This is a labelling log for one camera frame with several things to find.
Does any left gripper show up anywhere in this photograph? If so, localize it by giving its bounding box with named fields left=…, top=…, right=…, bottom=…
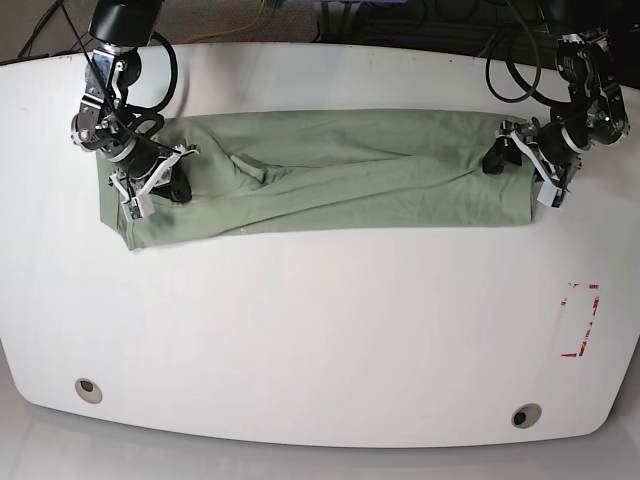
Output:
left=482, top=119, right=583, bottom=191

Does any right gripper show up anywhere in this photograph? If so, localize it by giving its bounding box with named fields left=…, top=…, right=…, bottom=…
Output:
left=113, top=144, right=200, bottom=204

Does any green t-shirt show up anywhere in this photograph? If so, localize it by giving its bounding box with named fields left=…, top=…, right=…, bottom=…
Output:
left=97, top=110, right=534, bottom=250

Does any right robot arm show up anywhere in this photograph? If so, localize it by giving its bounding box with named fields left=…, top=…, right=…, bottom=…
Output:
left=71, top=1, right=193, bottom=204

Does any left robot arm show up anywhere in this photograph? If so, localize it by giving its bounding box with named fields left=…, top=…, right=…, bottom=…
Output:
left=482, top=1, right=630, bottom=196

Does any red tape marking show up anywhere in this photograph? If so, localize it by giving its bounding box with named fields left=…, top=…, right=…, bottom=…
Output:
left=556, top=283, right=600, bottom=358

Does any left table grommet hole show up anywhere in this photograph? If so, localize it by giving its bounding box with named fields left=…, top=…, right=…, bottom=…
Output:
left=75, top=378, right=103, bottom=405

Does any table grommet hole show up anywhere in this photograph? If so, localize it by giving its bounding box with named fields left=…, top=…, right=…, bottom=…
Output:
left=511, top=403, right=542, bottom=429
left=75, top=378, right=103, bottom=405

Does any right table grommet hole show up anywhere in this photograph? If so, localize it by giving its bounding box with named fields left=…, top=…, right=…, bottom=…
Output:
left=511, top=403, right=542, bottom=429

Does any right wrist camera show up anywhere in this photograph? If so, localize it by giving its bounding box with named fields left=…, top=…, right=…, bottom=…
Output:
left=121, top=195, right=155, bottom=222

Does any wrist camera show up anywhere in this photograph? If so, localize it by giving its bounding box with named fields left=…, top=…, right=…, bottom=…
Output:
left=121, top=195, right=155, bottom=222
left=536, top=182, right=571, bottom=210

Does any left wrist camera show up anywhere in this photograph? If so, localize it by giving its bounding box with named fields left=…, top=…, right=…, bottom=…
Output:
left=536, top=182, right=571, bottom=210

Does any yellow cable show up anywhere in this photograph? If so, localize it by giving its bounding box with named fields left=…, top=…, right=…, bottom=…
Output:
left=182, top=0, right=266, bottom=46

